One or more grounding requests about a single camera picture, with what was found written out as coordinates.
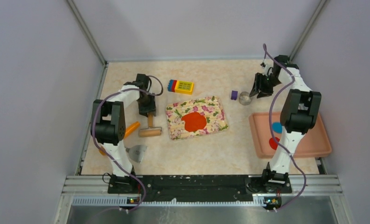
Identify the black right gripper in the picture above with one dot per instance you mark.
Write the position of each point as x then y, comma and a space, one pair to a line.
262, 82

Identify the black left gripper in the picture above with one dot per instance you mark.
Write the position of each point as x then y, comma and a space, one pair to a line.
147, 109

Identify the wooden dough roller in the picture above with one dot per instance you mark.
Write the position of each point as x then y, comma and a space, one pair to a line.
151, 130

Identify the metal ring cutter purple handle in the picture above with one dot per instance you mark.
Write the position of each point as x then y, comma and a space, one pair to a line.
243, 98

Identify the floral cutting board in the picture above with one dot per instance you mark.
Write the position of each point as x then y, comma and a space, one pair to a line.
211, 107

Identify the red dough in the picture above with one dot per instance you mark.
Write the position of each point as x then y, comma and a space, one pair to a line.
194, 121

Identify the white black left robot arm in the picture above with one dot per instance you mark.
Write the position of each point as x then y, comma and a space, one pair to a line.
108, 127

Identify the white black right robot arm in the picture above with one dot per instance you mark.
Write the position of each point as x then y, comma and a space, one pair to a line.
299, 114

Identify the blue dough disc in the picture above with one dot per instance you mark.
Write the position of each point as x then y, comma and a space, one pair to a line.
277, 127

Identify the metal dough scraper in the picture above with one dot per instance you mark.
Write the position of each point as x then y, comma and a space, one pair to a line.
136, 153

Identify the red dough disc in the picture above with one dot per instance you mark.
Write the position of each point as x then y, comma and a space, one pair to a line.
273, 143

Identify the orange plastic knife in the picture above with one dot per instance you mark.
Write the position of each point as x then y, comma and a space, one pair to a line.
130, 129

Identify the colourful toy brick block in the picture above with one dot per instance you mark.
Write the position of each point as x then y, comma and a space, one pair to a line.
179, 86

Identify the pink plastic tray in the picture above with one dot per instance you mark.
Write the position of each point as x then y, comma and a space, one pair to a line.
314, 144

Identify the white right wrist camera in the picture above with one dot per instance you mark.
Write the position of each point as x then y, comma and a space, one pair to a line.
265, 66

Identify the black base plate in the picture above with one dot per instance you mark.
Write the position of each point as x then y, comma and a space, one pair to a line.
195, 188

